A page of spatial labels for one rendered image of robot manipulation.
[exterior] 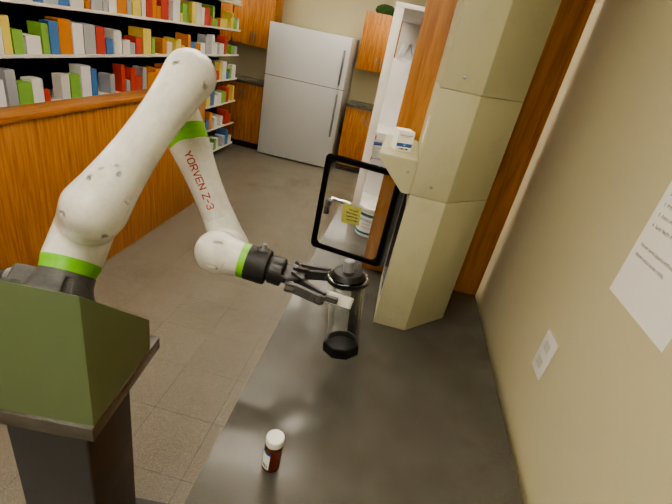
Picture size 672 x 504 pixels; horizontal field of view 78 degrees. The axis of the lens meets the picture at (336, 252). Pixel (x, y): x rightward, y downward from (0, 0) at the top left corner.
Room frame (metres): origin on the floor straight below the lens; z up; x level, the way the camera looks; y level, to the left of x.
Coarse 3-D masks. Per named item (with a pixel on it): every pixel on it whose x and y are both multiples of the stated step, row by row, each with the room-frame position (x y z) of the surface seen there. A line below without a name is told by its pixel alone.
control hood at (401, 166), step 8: (392, 136) 1.48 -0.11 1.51; (384, 144) 1.32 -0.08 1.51; (416, 144) 1.43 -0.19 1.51; (384, 152) 1.21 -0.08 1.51; (392, 152) 1.23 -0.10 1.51; (400, 152) 1.25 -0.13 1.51; (408, 152) 1.28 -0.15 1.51; (416, 152) 1.30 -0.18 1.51; (384, 160) 1.19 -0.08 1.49; (392, 160) 1.19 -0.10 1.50; (400, 160) 1.19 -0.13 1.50; (408, 160) 1.18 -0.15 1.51; (416, 160) 1.19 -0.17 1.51; (392, 168) 1.19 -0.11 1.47; (400, 168) 1.19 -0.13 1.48; (408, 168) 1.18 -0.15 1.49; (416, 168) 1.18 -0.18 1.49; (392, 176) 1.19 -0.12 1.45; (400, 176) 1.19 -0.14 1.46; (408, 176) 1.18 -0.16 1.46; (400, 184) 1.18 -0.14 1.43; (408, 184) 1.18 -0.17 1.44; (408, 192) 1.18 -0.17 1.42
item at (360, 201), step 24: (336, 168) 1.55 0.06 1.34; (360, 168) 1.53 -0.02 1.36; (336, 192) 1.54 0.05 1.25; (360, 192) 1.52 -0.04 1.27; (384, 192) 1.50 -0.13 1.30; (336, 216) 1.54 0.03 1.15; (360, 216) 1.52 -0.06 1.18; (384, 216) 1.50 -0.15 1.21; (336, 240) 1.53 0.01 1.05; (360, 240) 1.51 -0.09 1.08
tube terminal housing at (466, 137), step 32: (448, 96) 1.18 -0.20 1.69; (480, 96) 1.17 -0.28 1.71; (448, 128) 1.18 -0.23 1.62; (480, 128) 1.20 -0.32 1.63; (512, 128) 1.30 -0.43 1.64; (448, 160) 1.18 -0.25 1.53; (480, 160) 1.23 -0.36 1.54; (416, 192) 1.18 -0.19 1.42; (448, 192) 1.17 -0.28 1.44; (480, 192) 1.27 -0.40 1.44; (416, 224) 1.18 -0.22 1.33; (448, 224) 1.20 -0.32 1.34; (416, 256) 1.18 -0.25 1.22; (448, 256) 1.24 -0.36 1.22; (384, 288) 1.18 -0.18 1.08; (416, 288) 1.17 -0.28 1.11; (448, 288) 1.28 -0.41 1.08; (384, 320) 1.18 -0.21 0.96; (416, 320) 1.20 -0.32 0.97
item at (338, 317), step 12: (336, 288) 0.88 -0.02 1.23; (360, 300) 0.89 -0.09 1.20; (336, 312) 0.87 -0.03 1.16; (348, 312) 0.87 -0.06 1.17; (360, 312) 0.90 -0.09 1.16; (336, 324) 0.87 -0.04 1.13; (348, 324) 0.87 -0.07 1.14; (336, 336) 0.87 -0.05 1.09; (348, 336) 0.87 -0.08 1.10; (336, 348) 0.87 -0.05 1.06; (348, 348) 0.87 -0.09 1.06
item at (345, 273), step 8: (344, 264) 0.92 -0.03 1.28; (352, 264) 0.91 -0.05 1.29; (336, 272) 0.91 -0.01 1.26; (344, 272) 0.91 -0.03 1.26; (352, 272) 0.91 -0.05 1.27; (360, 272) 0.92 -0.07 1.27; (336, 280) 0.88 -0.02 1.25; (344, 280) 0.88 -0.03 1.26; (352, 280) 0.88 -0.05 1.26; (360, 280) 0.89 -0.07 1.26
